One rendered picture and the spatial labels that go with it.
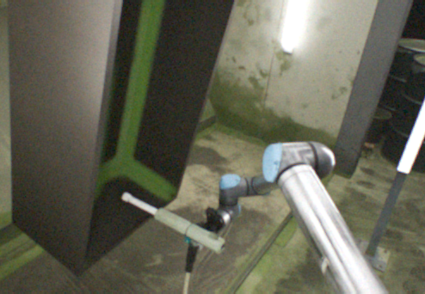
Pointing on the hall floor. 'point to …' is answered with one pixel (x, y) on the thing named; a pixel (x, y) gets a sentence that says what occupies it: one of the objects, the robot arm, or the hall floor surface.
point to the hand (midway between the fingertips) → (193, 240)
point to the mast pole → (385, 212)
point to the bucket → (378, 125)
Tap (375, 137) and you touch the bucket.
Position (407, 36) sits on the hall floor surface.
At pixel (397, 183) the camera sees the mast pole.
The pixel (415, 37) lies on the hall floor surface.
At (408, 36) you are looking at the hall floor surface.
